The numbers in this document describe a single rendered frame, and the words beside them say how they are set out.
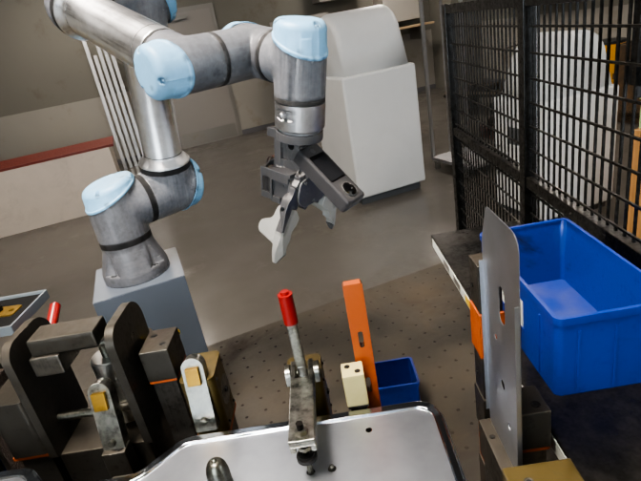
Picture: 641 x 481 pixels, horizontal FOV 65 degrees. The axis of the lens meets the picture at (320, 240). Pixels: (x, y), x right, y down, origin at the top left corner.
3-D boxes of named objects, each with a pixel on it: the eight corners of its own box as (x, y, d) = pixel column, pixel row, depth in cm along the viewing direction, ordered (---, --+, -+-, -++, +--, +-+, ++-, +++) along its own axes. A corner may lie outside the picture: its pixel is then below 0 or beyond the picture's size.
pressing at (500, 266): (518, 486, 62) (513, 238, 49) (486, 419, 73) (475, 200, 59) (523, 485, 62) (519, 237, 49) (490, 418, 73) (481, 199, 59)
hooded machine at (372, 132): (327, 187, 522) (298, 20, 459) (385, 170, 541) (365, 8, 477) (361, 207, 450) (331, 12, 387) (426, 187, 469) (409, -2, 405)
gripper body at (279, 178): (291, 185, 87) (291, 116, 80) (330, 199, 82) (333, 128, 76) (259, 199, 81) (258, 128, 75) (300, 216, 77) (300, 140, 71)
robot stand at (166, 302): (145, 394, 141) (95, 269, 125) (214, 368, 146) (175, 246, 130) (149, 442, 123) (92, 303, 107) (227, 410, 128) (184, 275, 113)
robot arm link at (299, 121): (336, 100, 74) (299, 112, 68) (334, 130, 76) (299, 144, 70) (297, 91, 77) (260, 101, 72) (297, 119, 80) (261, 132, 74)
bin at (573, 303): (554, 398, 70) (555, 321, 65) (480, 292, 98) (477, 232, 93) (672, 379, 70) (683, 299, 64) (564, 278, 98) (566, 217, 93)
